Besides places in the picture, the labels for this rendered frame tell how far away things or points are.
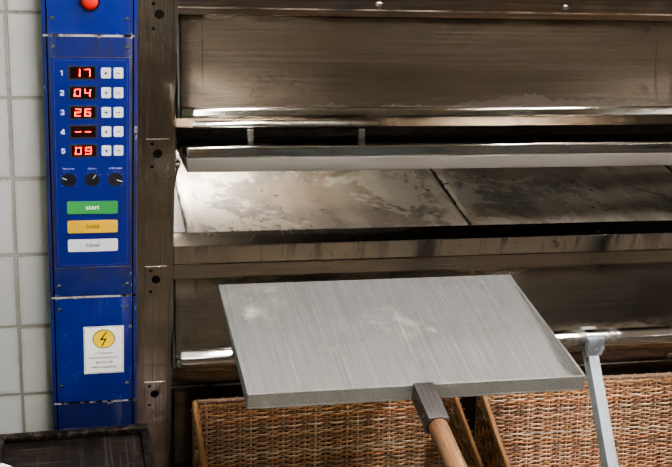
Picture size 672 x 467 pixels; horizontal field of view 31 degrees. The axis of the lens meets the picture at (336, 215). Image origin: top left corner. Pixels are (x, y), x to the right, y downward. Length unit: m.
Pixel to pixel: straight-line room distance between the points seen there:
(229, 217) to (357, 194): 0.30
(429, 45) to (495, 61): 0.13
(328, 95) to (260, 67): 0.13
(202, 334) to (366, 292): 0.39
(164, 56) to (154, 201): 0.28
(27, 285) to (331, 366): 0.65
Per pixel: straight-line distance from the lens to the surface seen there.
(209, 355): 1.96
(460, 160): 2.15
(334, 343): 1.99
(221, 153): 2.05
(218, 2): 2.11
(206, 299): 2.36
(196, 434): 2.37
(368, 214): 2.45
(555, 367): 2.02
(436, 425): 1.80
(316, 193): 2.52
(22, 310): 2.33
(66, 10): 2.07
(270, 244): 2.30
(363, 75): 2.20
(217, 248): 2.29
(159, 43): 2.12
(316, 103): 2.18
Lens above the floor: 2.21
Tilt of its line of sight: 25 degrees down
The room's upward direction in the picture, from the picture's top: 5 degrees clockwise
